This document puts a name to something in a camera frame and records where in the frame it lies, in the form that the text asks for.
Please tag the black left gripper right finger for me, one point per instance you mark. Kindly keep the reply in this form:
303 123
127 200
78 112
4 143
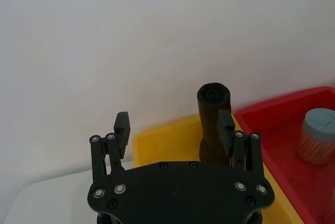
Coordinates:
225 129

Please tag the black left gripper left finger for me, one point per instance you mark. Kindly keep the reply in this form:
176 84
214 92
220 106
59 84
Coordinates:
122 132

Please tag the black rolled cylinder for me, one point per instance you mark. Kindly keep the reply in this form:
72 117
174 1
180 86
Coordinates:
209 109

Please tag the yellow plastic tray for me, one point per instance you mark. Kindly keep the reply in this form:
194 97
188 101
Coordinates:
167 145

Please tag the red plastic tray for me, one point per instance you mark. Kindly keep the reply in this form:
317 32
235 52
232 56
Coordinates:
277 119

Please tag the toothpick jar with grey lid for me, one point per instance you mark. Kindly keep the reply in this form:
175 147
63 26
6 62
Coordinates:
314 145

